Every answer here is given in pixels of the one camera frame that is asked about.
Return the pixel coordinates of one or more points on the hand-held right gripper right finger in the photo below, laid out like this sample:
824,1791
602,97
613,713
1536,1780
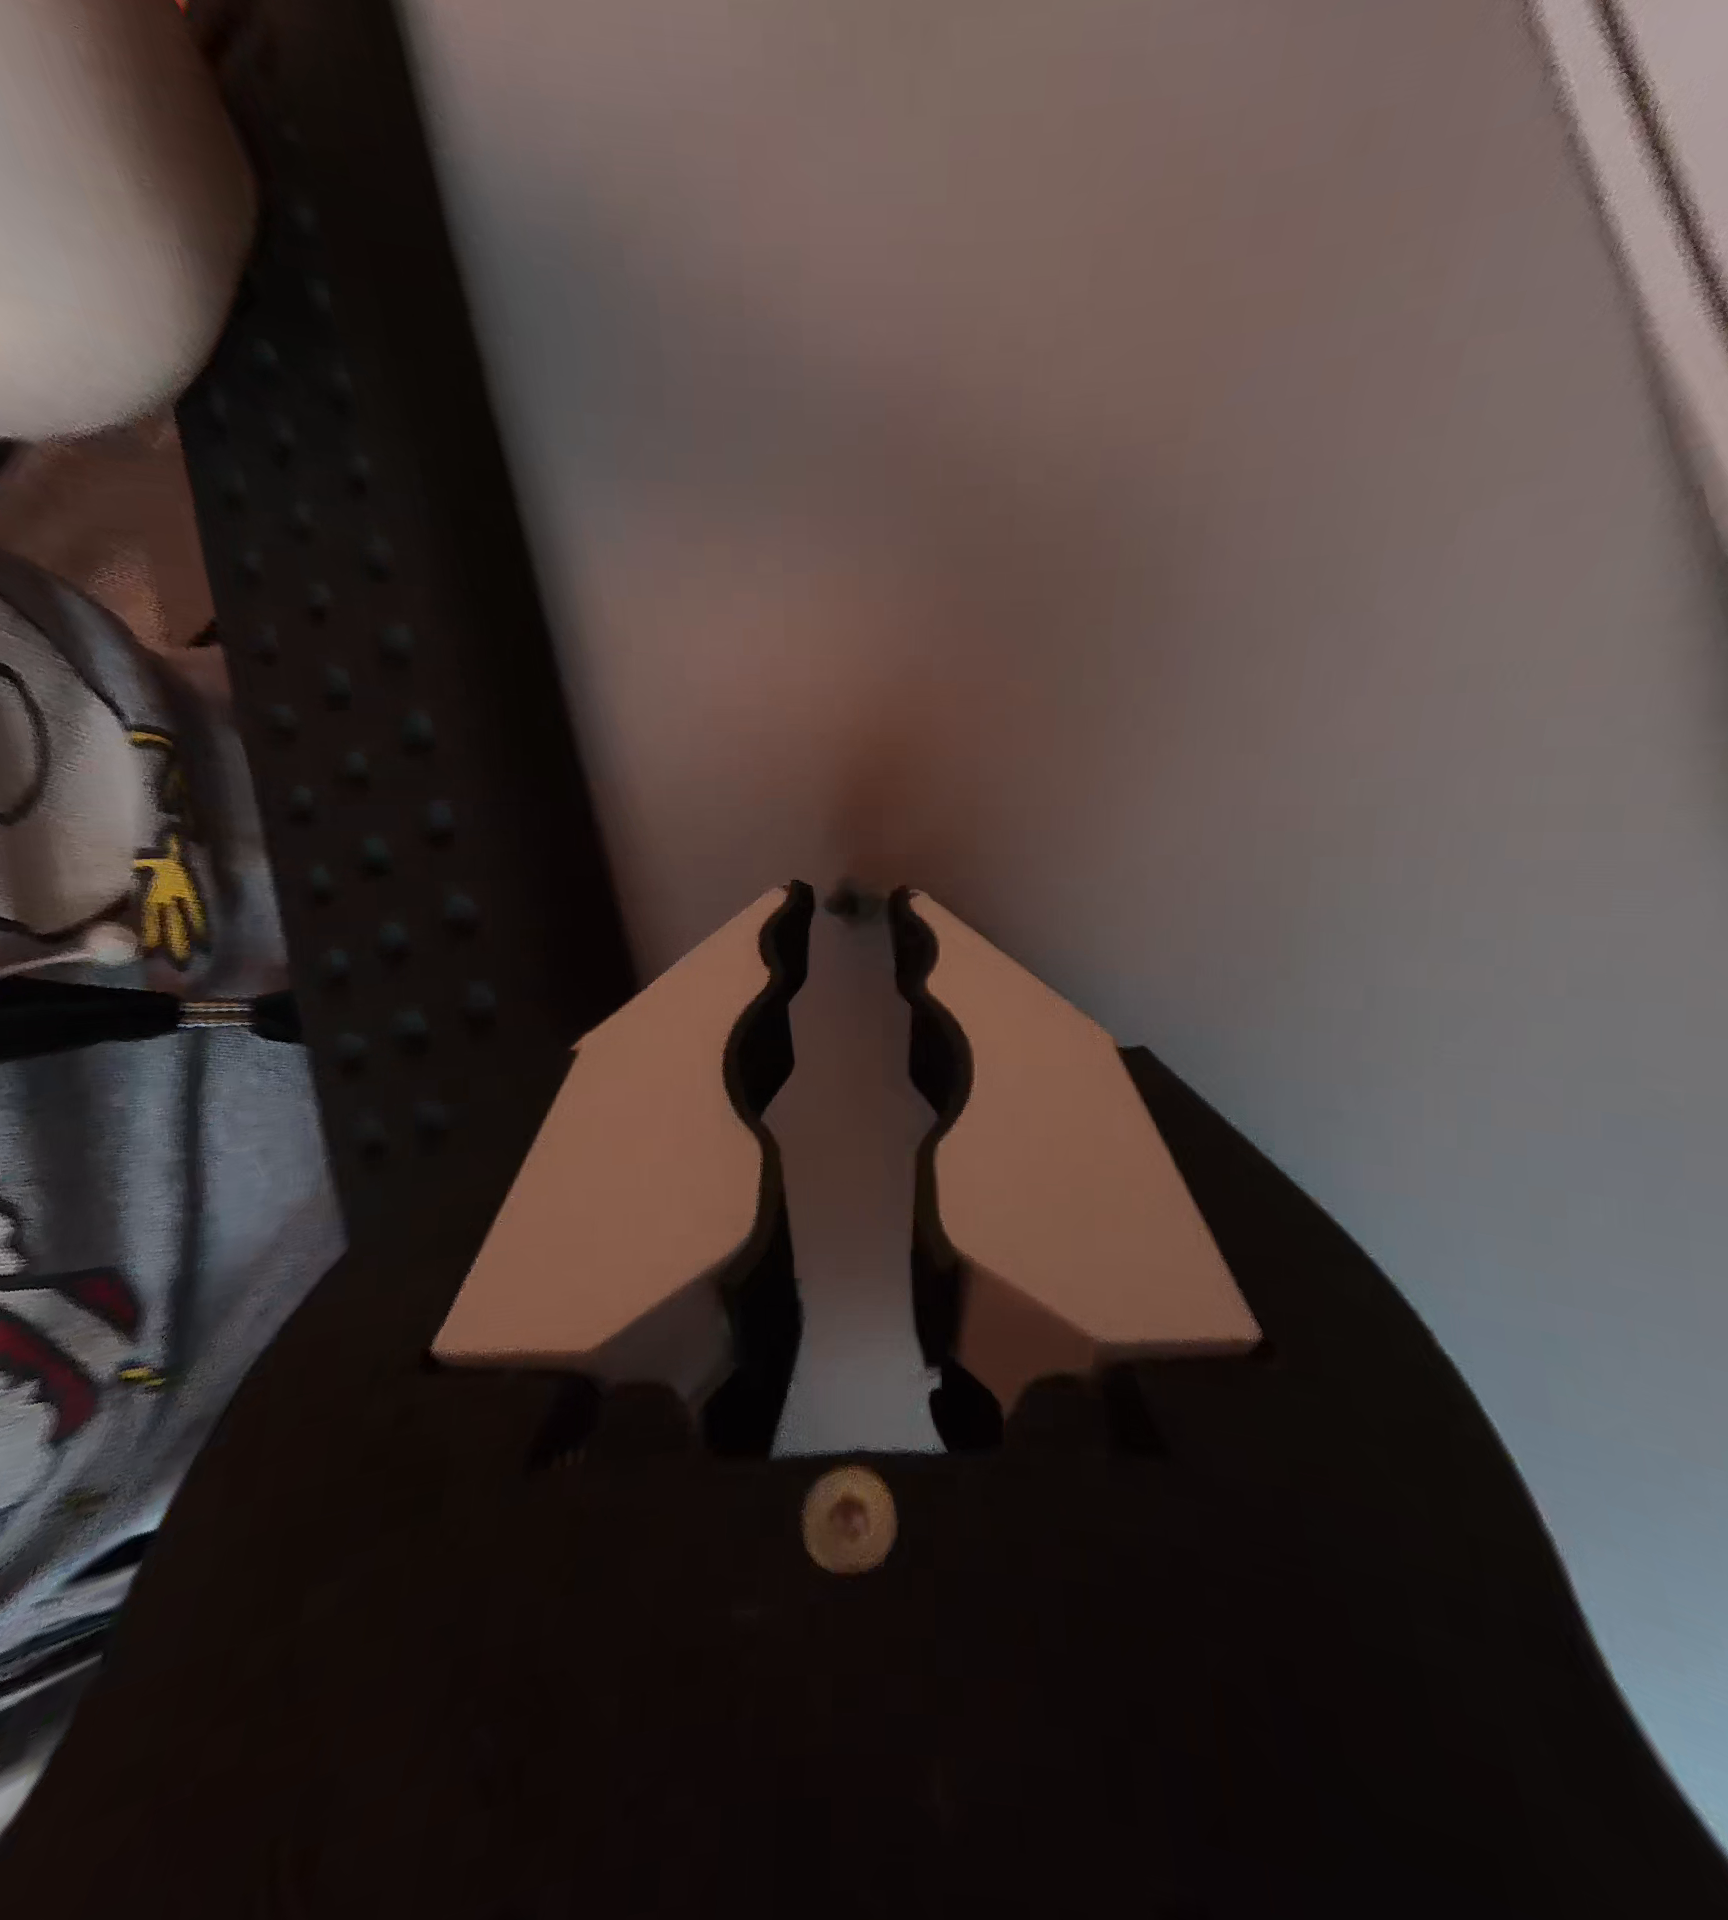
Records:
1089,1200

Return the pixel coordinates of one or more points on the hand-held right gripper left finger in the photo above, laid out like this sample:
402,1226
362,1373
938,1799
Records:
594,1200

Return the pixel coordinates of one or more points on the person's left forearm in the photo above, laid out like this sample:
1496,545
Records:
38,195

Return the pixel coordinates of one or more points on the grey desk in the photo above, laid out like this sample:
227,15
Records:
1105,450

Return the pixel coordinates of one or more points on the grey printed shirt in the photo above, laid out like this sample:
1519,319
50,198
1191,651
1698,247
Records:
54,1200

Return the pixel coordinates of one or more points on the black perforated mat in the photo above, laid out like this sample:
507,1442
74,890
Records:
385,601

